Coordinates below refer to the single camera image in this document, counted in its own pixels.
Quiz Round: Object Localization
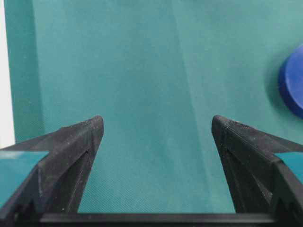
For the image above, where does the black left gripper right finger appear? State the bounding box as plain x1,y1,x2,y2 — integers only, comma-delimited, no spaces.
211,115,303,227

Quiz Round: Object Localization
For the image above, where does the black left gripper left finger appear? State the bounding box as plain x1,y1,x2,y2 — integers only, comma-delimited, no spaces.
0,115,104,227

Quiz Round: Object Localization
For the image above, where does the blue tape roll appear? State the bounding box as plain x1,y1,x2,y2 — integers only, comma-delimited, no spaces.
278,45,303,118

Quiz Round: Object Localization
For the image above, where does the green table cloth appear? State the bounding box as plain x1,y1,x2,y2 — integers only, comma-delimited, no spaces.
4,0,303,213

